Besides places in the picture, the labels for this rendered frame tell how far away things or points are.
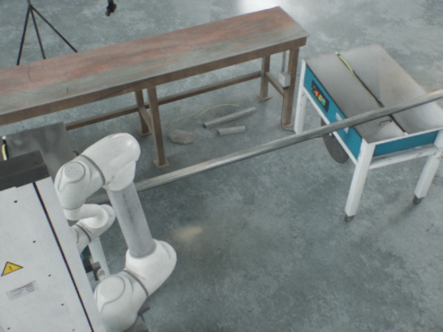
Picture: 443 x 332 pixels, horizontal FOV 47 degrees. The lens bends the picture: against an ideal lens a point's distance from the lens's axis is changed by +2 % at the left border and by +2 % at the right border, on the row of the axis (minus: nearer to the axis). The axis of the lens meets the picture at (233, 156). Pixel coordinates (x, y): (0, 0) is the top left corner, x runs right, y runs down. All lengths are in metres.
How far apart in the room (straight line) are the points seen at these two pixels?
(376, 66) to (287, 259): 1.39
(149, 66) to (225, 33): 0.62
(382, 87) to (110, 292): 2.09
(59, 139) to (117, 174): 1.23
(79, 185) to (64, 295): 0.34
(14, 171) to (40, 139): 1.72
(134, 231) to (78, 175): 0.42
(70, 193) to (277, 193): 2.06
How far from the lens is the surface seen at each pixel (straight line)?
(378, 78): 3.39
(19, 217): 1.39
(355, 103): 3.15
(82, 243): 2.24
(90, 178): 1.71
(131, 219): 1.94
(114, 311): 2.08
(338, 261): 3.24
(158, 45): 3.49
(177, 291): 3.07
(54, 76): 3.33
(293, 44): 3.59
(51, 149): 2.92
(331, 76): 3.35
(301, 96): 3.62
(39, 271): 1.57
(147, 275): 2.12
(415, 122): 3.11
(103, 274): 2.68
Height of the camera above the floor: 2.64
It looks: 45 degrees down
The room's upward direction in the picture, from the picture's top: straight up
